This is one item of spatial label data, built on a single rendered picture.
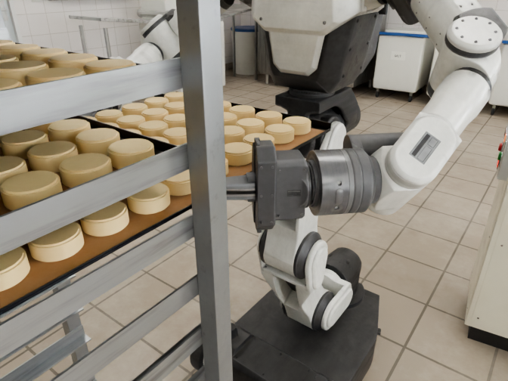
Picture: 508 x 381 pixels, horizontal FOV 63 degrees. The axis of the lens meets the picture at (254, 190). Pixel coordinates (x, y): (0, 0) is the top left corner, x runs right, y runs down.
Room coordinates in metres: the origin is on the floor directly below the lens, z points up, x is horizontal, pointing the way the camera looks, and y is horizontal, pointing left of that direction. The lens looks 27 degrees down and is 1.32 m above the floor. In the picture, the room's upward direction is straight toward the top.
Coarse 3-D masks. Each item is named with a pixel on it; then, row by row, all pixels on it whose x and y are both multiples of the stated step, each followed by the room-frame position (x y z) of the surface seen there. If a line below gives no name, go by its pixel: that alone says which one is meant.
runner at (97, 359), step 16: (192, 288) 0.41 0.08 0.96; (160, 304) 0.37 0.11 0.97; (176, 304) 0.39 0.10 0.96; (144, 320) 0.35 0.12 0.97; (160, 320) 0.37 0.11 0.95; (112, 336) 0.32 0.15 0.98; (128, 336) 0.33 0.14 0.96; (96, 352) 0.30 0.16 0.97; (112, 352) 0.32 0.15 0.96; (80, 368) 0.29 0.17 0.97; (96, 368) 0.30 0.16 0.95
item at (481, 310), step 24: (504, 192) 1.25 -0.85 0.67; (504, 216) 1.22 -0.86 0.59; (504, 240) 1.21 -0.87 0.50; (480, 264) 1.29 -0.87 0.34; (504, 264) 1.20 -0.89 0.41; (480, 288) 1.22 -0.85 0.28; (504, 288) 1.19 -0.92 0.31; (480, 312) 1.21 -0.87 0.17; (504, 312) 1.17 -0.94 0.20; (480, 336) 1.22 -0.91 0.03; (504, 336) 1.16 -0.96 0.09
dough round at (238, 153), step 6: (228, 144) 0.59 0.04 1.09; (234, 144) 0.59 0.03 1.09; (240, 144) 0.59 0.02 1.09; (246, 144) 0.59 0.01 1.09; (228, 150) 0.56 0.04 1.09; (234, 150) 0.56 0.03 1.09; (240, 150) 0.56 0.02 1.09; (246, 150) 0.56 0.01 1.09; (228, 156) 0.56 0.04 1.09; (234, 156) 0.55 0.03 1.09; (240, 156) 0.55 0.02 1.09; (246, 156) 0.56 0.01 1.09; (228, 162) 0.56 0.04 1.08; (234, 162) 0.55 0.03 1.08; (240, 162) 0.55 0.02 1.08; (246, 162) 0.56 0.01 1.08
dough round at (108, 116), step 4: (100, 112) 0.76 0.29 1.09; (104, 112) 0.76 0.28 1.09; (108, 112) 0.76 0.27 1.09; (112, 112) 0.76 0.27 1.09; (116, 112) 0.76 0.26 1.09; (120, 112) 0.76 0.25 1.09; (96, 116) 0.74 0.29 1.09; (100, 116) 0.74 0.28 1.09; (104, 116) 0.74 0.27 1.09; (108, 116) 0.74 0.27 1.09; (112, 116) 0.74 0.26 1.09; (116, 116) 0.74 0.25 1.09; (120, 116) 0.75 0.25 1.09; (100, 120) 0.74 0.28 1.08; (104, 120) 0.74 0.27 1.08; (108, 120) 0.74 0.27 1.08; (112, 120) 0.74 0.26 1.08
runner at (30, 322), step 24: (192, 216) 0.42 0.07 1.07; (168, 240) 0.39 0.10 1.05; (120, 264) 0.34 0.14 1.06; (144, 264) 0.36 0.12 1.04; (72, 288) 0.30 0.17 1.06; (96, 288) 0.32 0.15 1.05; (24, 312) 0.26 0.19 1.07; (48, 312) 0.28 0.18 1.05; (72, 312) 0.29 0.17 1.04; (0, 336) 0.25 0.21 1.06; (24, 336) 0.26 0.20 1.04
